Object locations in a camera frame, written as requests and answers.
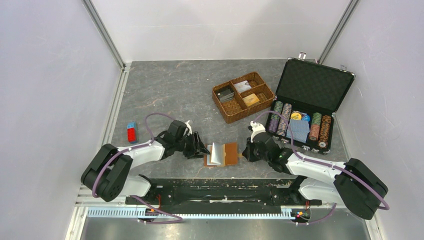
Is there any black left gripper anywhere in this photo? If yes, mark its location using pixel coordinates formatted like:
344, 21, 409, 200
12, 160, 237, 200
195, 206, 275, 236
174, 131, 210, 160

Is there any brown leather card holder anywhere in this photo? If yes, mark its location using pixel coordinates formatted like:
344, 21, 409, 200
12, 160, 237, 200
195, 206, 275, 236
203, 142, 241, 167

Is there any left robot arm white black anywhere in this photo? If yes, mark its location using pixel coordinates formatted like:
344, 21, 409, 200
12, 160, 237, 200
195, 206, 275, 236
80, 120, 210, 204

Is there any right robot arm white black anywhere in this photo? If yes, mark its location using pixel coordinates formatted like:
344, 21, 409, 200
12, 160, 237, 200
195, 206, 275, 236
242, 132, 389, 220

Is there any tan card box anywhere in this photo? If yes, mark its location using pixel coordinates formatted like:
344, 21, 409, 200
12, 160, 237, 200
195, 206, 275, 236
242, 93, 260, 107

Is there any blue playing card deck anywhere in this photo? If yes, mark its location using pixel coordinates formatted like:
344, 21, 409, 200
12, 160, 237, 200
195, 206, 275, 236
286, 119, 310, 143

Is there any black card stack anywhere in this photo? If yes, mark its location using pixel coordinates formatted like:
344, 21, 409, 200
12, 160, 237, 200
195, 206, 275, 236
216, 85, 235, 103

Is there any white card stack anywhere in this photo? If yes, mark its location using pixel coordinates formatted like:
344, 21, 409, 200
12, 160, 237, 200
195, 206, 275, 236
233, 80, 252, 93

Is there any grey striped chip row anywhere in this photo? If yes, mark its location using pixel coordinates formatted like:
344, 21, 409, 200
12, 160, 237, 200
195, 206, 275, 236
276, 103, 292, 137

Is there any woven wicker divided basket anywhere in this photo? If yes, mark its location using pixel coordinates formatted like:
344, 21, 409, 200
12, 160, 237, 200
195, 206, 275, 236
212, 71, 276, 124

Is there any purple green chip row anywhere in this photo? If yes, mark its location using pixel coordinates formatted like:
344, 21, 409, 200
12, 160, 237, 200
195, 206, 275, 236
267, 101, 284, 133

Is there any yellow dealer button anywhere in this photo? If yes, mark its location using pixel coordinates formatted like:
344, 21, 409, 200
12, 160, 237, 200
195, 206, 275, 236
290, 112, 303, 120

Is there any blue round dealer chip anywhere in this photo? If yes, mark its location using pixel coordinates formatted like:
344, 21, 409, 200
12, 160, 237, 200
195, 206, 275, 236
301, 114, 311, 122

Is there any red blue toy block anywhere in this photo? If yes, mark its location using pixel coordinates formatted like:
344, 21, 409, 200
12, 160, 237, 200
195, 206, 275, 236
126, 121, 138, 144

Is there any green pink chip row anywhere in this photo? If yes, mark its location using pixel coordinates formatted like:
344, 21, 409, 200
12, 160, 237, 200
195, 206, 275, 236
309, 112, 322, 141

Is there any brown poker chip row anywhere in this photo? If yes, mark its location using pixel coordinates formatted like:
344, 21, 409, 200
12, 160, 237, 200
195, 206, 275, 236
318, 115, 332, 148

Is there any black poker chip case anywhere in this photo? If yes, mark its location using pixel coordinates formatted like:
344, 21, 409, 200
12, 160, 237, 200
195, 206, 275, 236
265, 58, 355, 155

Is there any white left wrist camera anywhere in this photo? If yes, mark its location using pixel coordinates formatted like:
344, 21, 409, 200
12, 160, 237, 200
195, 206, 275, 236
184, 120, 193, 136

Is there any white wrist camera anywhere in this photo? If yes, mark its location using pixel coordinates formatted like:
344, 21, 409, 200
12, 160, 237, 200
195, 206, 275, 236
250, 121, 266, 143
184, 120, 193, 136

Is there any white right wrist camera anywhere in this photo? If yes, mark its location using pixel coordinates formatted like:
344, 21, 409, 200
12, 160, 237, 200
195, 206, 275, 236
250, 121, 266, 143

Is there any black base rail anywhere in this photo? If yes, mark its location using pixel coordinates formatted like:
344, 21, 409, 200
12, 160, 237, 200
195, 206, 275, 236
142, 177, 322, 214

